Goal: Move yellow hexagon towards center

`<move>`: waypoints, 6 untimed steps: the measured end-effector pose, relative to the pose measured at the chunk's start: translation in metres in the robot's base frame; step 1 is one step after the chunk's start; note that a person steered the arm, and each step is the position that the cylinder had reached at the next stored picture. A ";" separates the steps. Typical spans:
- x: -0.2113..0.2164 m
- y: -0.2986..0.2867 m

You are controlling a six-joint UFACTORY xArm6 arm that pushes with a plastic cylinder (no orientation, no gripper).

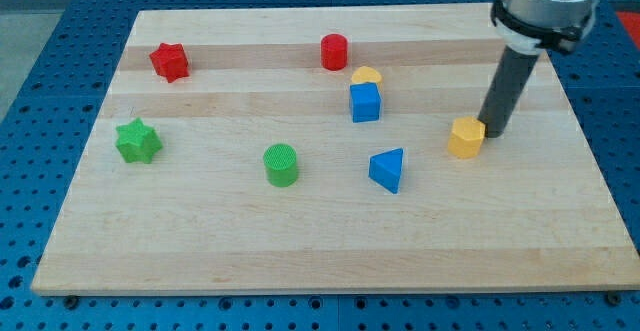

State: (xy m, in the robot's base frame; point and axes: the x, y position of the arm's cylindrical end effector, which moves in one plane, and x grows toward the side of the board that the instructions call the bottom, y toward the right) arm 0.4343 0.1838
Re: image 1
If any red cylinder block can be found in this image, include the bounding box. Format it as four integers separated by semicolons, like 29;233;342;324
320;34;348;71

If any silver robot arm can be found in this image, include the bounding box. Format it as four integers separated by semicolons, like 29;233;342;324
478;0;598;138

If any green cylinder block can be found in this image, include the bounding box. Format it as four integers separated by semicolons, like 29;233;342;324
263;143;299;187

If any green star block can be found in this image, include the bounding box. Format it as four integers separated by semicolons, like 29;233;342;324
115;118;163;164

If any red star block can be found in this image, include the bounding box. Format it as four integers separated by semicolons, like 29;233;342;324
149;43;190;83

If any yellow hexagon block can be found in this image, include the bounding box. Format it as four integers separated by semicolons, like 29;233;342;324
447;116;486;159

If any blue triangle block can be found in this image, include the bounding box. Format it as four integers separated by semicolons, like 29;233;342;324
368;148;404;194

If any blue cube block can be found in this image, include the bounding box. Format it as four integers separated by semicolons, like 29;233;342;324
349;83;382;123

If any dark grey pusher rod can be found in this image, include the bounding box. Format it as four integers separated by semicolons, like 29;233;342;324
477;46;539;138

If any wooden board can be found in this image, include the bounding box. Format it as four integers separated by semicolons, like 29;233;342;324
31;3;639;296

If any yellow heart block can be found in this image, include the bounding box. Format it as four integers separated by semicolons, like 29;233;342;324
351;66;383;87

